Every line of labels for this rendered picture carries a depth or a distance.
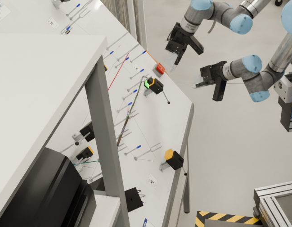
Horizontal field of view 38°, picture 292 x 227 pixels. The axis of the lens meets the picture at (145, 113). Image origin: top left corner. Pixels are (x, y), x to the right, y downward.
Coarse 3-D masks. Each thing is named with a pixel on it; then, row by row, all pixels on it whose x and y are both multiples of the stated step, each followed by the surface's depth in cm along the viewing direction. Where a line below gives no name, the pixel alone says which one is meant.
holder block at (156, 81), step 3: (156, 78) 196; (156, 81) 195; (159, 81) 197; (153, 84) 193; (156, 84) 194; (159, 84) 196; (162, 84) 198; (150, 87) 195; (153, 87) 195; (156, 87) 195; (159, 87) 194; (162, 87) 197; (153, 90) 196; (156, 90) 196; (159, 90) 195; (162, 90) 195; (156, 93) 197
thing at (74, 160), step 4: (88, 148) 143; (80, 152) 143; (84, 152) 141; (88, 152) 142; (72, 156) 146; (76, 156) 141; (80, 156) 141; (84, 156) 140; (88, 156) 142; (72, 160) 144; (76, 160) 144; (80, 160) 139; (76, 168) 145
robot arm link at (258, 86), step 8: (264, 72) 176; (248, 80) 170; (256, 80) 170; (264, 80) 172; (272, 80) 175; (248, 88) 172; (256, 88) 170; (264, 88) 171; (256, 96) 171; (264, 96) 171
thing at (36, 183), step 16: (48, 160) 85; (64, 160) 87; (32, 176) 81; (48, 176) 82; (64, 176) 85; (80, 176) 90; (16, 192) 77; (32, 192) 78; (48, 192) 80; (64, 192) 84; (80, 192) 88; (16, 208) 75; (32, 208) 76; (48, 208) 78; (64, 208) 83; (80, 208) 85; (0, 224) 71; (16, 224) 72; (32, 224) 74; (48, 224) 77; (64, 224) 82; (80, 224) 85
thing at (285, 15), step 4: (288, 4) 140; (284, 8) 142; (288, 8) 140; (284, 12) 142; (288, 12) 141; (284, 16) 142; (288, 16) 141; (284, 20) 143; (288, 20) 142; (284, 24) 143; (288, 24) 142; (288, 28) 143; (288, 32) 144
